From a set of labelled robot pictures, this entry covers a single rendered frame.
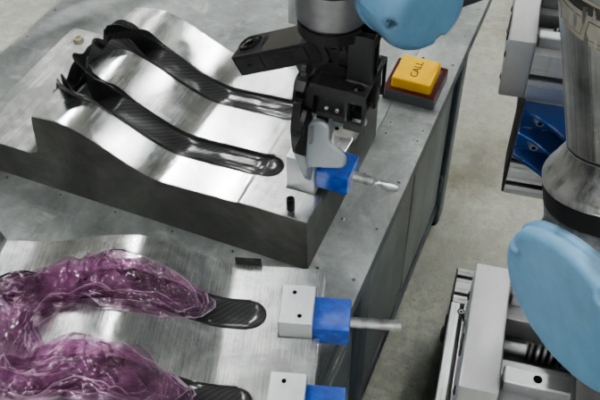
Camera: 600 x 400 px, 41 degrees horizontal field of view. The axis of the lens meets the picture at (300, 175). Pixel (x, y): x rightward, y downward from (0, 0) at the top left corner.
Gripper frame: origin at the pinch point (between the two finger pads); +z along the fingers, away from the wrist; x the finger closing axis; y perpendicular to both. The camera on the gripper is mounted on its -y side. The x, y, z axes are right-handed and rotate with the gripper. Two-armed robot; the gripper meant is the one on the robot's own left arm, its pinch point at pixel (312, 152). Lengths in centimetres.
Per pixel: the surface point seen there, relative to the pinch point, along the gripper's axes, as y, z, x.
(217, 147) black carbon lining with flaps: -13.6, 5.3, 1.1
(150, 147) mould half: -20.9, 4.1, -3.1
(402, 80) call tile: 2.9, 10.1, 28.4
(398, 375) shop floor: 9, 93, 29
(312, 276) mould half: 4.6, 7.7, -11.5
